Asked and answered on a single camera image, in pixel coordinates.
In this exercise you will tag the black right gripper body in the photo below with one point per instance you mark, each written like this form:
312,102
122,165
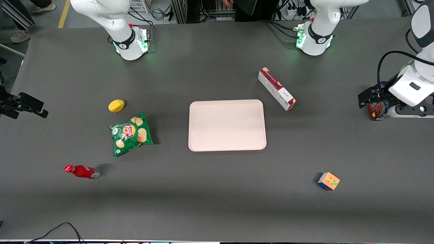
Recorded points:
7,103

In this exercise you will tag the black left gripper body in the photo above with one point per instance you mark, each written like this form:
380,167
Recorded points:
382,94

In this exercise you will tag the red cookie box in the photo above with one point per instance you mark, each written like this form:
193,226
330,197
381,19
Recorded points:
276,88

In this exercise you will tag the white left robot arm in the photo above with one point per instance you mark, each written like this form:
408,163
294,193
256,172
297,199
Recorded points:
317,40

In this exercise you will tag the blue chocolate cookie box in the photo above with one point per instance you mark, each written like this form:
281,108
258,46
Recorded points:
377,110

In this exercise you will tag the beige plastic tray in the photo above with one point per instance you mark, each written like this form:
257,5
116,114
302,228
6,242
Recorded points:
227,125

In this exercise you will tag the white vented box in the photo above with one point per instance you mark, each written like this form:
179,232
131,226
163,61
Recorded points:
139,6

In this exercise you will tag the beige shoe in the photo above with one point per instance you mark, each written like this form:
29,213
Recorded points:
19,36
43,7

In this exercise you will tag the yellow lemon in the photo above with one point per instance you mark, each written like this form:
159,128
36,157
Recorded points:
116,105

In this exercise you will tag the red soda bottle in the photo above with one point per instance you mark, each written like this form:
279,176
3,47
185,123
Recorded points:
83,171

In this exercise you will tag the colourful puzzle cube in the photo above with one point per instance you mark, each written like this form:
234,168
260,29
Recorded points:
329,181

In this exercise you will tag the green chips bag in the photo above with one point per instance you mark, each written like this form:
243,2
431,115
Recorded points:
130,134

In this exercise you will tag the white power strip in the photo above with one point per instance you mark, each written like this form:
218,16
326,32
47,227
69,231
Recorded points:
294,12

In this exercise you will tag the person in dark clothing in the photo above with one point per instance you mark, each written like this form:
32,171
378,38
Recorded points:
251,10

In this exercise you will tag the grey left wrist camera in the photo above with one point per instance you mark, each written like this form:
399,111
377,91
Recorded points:
412,111

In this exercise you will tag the dark aluminium frame bar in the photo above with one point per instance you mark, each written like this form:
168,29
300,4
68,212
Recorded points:
20,15

